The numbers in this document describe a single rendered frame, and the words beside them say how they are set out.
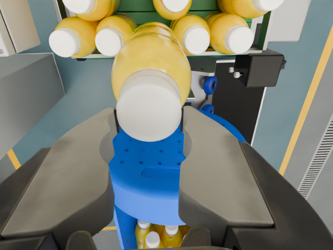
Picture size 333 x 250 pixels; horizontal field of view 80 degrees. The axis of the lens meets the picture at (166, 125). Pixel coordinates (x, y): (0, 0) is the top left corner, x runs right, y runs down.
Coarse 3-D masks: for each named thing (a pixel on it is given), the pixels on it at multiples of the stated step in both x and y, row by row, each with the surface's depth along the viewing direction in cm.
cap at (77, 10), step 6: (66, 0) 28; (72, 0) 28; (78, 0) 28; (84, 0) 28; (90, 0) 28; (66, 6) 28; (72, 6) 28; (78, 6) 28; (84, 6) 28; (90, 6) 29; (78, 12) 28; (84, 12) 29
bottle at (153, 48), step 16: (144, 32) 18; (160, 32) 18; (128, 48) 14; (144, 48) 14; (160, 48) 14; (176, 48) 15; (112, 64) 16; (128, 64) 13; (144, 64) 13; (160, 64) 13; (176, 64) 14; (112, 80) 15; (128, 80) 13; (176, 80) 13
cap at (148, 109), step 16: (144, 80) 11; (160, 80) 11; (128, 96) 11; (144, 96) 11; (160, 96) 11; (176, 96) 11; (128, 112) 11; (144, 112) 12; (160, 112) 12; (176, 112) 12; (128, 128) 12; (144, 128) 12; (160, 128) 12; (176, 128) 12
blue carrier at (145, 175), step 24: (216, 120) 44; (120, 144) 37; (144, 144) 37; (168, 144) 37; (120, 168) 32; (144, 168) 32; (168, 168) 32; (120, 192) 30; (144, 192) 28; (168, 192) 27; (120, 216) 53; (144, 216) 30; (168, 216) 29; (120, 240) 54
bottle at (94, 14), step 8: (96, 0) 30; (104, 0) 31; (112, 0) 36; (96, 8) 31; (104, 8) 32; (112, 8) 37; (80, 16) 32; (88, 16) 31; (96, 16) 32; (104, 16) 34
